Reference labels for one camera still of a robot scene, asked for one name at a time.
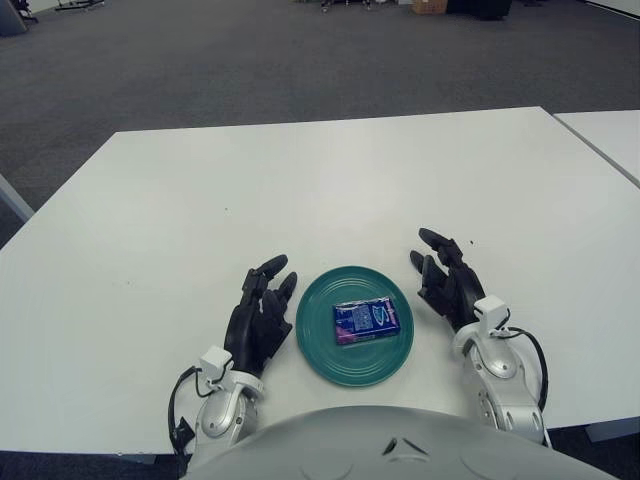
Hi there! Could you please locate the blue purple gum pack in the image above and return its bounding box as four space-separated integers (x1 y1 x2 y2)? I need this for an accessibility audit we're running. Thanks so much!
331 295 403 347

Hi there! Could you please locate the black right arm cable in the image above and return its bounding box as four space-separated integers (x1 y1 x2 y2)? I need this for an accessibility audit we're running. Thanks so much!
499 327 550 412

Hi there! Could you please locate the black bulky object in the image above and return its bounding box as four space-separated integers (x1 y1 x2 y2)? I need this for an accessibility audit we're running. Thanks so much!
446 0 512 21

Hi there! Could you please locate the grey robot torso shell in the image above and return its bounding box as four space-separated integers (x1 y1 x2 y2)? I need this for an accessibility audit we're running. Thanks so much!
184 405 551 480

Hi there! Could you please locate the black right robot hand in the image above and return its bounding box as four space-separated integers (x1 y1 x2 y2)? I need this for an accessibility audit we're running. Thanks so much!
409 227 487 332

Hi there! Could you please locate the teal round plate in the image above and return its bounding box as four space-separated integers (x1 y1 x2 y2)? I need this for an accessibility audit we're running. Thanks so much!
295 265 416 390

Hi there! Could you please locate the white adjacent table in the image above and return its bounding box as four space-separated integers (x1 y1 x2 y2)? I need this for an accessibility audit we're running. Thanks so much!
552 109 640 189

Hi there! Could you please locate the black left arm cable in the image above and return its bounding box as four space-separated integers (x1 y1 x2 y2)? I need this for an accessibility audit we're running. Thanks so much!
167 367 202 456

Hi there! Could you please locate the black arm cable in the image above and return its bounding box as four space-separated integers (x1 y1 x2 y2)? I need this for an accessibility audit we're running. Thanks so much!
499 327 550 412
167 367 202 456

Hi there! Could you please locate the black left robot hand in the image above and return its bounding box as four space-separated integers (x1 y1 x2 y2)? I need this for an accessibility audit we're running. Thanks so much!
224 253 299 376

